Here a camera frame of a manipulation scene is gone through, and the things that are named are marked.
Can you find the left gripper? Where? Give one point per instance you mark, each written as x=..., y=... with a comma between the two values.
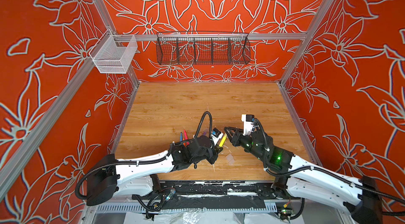
x=215, y=152

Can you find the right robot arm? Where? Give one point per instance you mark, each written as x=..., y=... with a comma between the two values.
x=299, y=178

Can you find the white wire basket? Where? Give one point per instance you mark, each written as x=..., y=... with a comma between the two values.
x=113, y=54

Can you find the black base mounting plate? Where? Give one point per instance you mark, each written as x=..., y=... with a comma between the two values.
x=220, y=195

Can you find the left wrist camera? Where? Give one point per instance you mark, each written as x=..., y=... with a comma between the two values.
x=216, y=135

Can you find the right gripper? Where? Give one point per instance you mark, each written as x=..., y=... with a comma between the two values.
x=237, y=137

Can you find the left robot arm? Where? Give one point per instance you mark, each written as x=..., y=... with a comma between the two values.
x=112, y=177

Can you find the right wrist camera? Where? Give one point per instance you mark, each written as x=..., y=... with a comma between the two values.
x=248, y=123

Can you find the black wire basket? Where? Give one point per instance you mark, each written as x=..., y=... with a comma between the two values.
x=189, y=48

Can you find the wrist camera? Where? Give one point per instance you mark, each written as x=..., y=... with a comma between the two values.
x=216, y=135
x=248, y=123

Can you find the yellow marker pen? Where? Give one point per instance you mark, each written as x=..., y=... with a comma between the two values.
x=223, y=140

